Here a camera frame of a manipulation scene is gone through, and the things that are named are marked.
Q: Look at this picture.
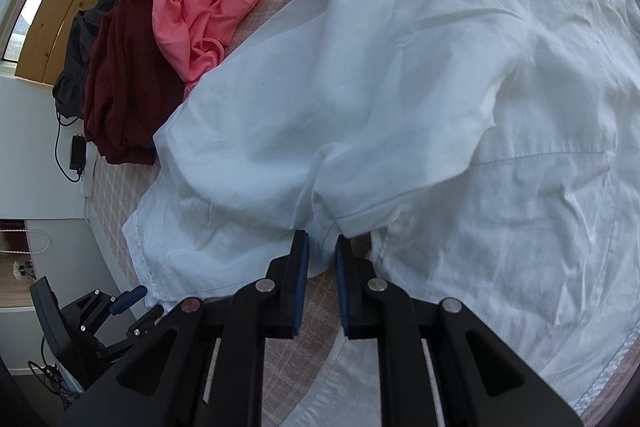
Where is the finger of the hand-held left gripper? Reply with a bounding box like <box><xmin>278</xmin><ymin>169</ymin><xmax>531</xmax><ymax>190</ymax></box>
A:
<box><xmin>97</xmin><ymin>304</ymin><xmax>163</xmax><ymax>360</ymax></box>
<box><xmin>62</xmin><ymin>285</ymin><xmax>147</xmax><ymax>343</ymax></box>

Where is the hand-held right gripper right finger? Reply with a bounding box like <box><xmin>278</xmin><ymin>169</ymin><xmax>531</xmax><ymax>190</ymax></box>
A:
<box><xmin>335</xmin><ymin>234</ymin><xmax>583</xmax><ymax>427</ymax></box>

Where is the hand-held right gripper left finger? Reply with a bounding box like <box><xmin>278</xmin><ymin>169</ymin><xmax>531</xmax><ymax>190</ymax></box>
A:
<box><xmin>60</xmin><ymin>229</ymin><xmax>311</xmax><ymax>427</ymax></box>

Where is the black power adapter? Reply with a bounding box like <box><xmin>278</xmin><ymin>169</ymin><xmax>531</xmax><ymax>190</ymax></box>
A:
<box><xmin>69</xmin><ymin>134</ymin><xmax>87</xmax><ymax>172</ymax></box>

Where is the white power strip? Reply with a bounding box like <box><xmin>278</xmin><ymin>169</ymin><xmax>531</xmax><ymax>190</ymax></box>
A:
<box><xmin>80</xmin><ymin>147</ymin><xmax>101</xmax><ymax>198</ymax></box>

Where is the pink garment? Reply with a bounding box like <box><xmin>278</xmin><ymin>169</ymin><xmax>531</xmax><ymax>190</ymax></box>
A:
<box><xmin>141</xmin><ymin>0</ymin><xmax>286</xmax><ymax>95</ymax></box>

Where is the maroon garment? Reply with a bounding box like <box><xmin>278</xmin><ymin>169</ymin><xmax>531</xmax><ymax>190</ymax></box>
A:
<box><xmin>82</xmin><ymin>0</ymin><xmax>188</xmax><ymax>166</ymax></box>

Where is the white shirt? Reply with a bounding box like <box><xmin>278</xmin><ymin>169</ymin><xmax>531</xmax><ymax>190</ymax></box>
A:
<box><xmin>122</xmin><ymin>0</ymin><xmax>640</xmax><ymax>427</ymax></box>

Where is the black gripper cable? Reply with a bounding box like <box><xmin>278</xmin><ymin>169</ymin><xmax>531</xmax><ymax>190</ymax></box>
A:
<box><xmin>27</xmin><ymin>357</ymin><xmax>81</xmax><ymax>413</ymax></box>

